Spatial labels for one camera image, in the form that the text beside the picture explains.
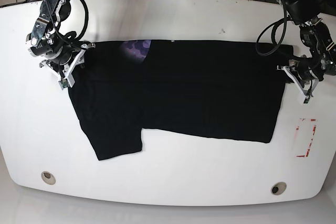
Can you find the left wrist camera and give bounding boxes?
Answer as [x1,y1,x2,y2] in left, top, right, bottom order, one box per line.
[302,94,312,104]

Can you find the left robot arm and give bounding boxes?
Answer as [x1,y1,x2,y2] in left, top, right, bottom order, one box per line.
[271,0,335,101]

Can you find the red tape rectangle marking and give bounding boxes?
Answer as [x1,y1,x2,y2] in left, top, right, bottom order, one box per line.
[292,118,317,158]

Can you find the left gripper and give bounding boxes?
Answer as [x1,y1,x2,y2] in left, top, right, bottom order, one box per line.
[277,60,326,97]

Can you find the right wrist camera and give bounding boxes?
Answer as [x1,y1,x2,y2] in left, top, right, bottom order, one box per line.
[58,79,71,90]

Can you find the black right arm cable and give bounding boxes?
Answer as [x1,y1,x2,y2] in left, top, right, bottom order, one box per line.
[35,0,91,80]

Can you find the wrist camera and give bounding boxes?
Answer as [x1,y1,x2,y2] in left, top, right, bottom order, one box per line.
[302,94,312,104]
[58,79,71,90]

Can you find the table grommet hole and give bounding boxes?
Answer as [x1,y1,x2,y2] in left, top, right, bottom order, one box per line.
[271,182,287,196]
[41,172,56,185]

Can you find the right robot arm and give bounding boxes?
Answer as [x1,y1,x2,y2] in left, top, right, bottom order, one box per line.
[26,0,95,89]

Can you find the right table grommet hole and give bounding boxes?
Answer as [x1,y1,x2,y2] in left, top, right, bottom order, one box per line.
[271,182,287,196]

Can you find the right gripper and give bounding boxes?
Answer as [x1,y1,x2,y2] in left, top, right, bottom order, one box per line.
[39,41,96,82]

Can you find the black graphic t-shirt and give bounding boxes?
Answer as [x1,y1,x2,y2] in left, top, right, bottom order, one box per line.
[68,40,293,161]

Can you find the left table grommet hole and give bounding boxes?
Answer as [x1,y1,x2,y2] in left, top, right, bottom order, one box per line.
[41,172,56,185]

